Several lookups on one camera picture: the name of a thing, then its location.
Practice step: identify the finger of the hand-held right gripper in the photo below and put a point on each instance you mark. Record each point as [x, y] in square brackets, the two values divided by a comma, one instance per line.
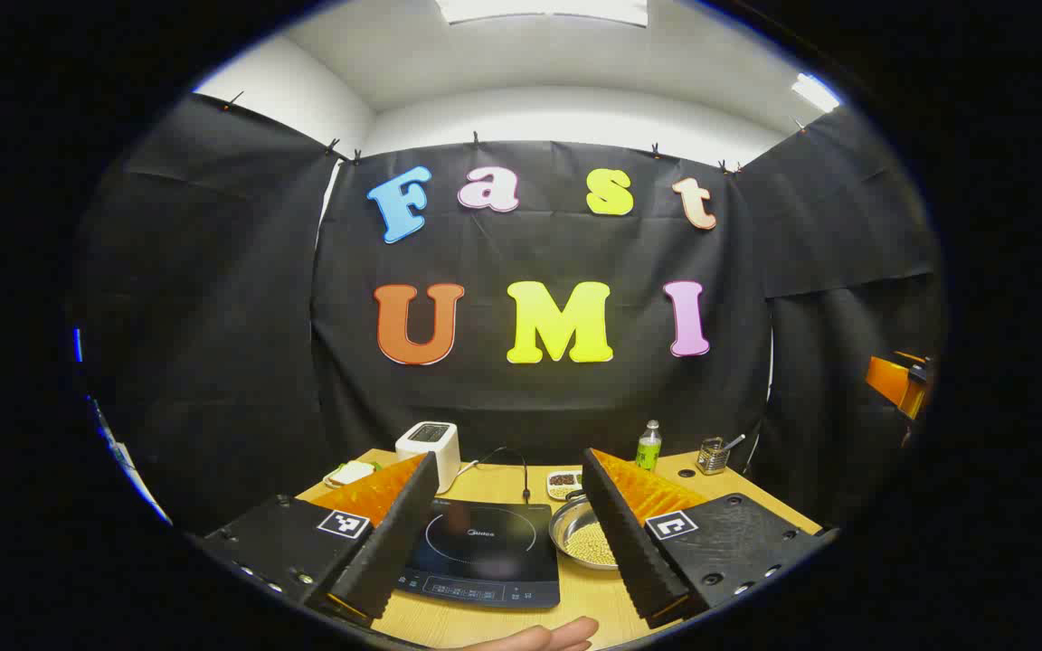
[887, 380]

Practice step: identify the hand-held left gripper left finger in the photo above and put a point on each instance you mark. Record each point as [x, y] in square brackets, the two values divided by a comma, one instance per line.
[394, 542]

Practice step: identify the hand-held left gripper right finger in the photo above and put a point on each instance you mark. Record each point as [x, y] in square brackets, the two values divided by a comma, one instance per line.
[625, 542]

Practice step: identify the pile of soybeans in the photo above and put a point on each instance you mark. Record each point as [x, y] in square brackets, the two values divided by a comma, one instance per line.
[595, 545]

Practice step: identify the black induction cooktop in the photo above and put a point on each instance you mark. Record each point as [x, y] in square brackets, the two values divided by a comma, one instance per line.
[485, 561]

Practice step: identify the plate with sandwich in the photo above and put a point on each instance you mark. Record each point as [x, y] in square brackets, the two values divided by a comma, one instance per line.
[349, 473]

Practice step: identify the white divided bean tray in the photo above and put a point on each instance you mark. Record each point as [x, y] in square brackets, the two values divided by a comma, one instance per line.
[563, 480]

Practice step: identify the green label plastic bottle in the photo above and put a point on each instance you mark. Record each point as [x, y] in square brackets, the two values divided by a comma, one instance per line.
[648, 449]

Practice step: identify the white toaster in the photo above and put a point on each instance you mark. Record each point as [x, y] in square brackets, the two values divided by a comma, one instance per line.
[428, 452]

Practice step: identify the small ceiling light panel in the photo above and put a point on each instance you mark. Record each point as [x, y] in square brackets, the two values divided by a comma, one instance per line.
[815, 92]

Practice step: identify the row of black cloth clips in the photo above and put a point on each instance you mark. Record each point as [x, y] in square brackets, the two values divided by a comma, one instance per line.
[476, 140]

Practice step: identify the large ceiling light panel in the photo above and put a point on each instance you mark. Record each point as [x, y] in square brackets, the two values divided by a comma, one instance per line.
[539, 9]

